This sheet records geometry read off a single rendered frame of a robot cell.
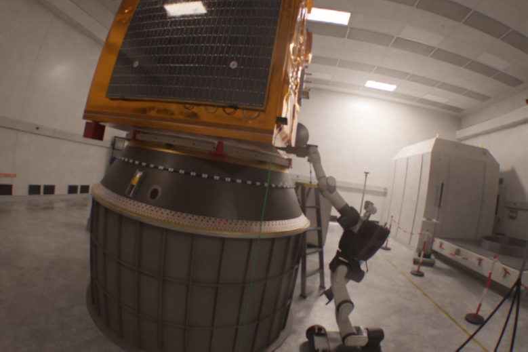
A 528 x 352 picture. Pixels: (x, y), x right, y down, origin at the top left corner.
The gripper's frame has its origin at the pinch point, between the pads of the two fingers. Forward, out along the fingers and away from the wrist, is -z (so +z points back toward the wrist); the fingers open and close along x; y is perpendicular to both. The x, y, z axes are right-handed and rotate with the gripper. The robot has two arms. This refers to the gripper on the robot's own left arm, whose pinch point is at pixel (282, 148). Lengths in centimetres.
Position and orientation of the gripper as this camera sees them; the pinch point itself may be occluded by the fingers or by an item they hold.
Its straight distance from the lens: 187.4
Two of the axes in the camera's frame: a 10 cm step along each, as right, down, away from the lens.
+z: 9.8, 1.4, -1.6
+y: 1.6, -9.8, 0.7
